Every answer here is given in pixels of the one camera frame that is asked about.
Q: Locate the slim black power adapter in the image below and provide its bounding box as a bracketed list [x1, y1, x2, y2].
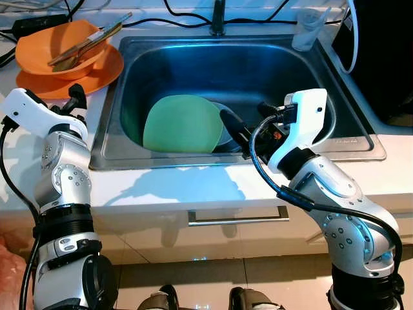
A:
[13, 14, 70, 37]

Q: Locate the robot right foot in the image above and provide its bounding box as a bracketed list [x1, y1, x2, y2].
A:
[229, 286, 286, 310]

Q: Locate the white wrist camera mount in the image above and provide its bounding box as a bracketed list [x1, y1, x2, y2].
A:
[0, 88, 88, 140]
[268, 88, 328, 174]

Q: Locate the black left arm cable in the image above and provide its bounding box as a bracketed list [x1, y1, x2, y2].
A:
[0, 123, 43, 310]

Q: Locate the black water dispenser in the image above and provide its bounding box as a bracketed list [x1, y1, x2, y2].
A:
[332, 0, 413, 127]

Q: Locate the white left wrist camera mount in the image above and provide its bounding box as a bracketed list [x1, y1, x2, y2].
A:
[0, 88, 88, 140]

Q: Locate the green plastic plate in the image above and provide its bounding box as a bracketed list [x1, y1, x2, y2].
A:
[142, 94, 227, 154]

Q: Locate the white kitchen cabinet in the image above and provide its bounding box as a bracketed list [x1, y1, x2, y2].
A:
[84, 200, 336, 264]

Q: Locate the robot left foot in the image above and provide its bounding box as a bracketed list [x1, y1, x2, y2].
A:
[136, 284, 180, 310]

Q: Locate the orange plastic bowl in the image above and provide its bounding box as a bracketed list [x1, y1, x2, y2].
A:
[14, 19, 111, 81]

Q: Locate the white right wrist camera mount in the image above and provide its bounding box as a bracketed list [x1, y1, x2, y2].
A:
[268, 88, 328, 174]

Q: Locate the orange plastic plate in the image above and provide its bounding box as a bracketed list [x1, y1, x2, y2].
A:
[14, 45, 125, 100]

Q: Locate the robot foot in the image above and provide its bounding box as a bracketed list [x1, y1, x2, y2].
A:
[229, 286, 286, 310]
[136, 284, 180, 310]

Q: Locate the clear drinking glass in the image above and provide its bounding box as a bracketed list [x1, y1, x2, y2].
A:
[292, 8, 331, 53]

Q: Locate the gold metal utensil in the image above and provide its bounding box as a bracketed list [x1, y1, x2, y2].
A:
[55, 12, 134, 65]

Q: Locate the clear glass bowl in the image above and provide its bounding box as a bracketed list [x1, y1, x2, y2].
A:
[210, 102, 250, 153]

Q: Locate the red plastic bag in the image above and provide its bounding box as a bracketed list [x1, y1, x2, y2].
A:
[0, 232, 30, 310]

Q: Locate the black faucet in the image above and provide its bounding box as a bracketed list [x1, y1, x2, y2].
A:
[210, 0, 227, 37]

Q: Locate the stainless steel sink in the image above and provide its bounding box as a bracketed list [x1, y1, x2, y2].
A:
[89, 34, 387, 171]

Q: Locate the silver drawer handle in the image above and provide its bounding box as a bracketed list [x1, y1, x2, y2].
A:
[187, 205, 290, 227]

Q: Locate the white water hose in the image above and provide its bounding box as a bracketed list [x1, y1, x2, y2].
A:
[336, 0, 359, 74]

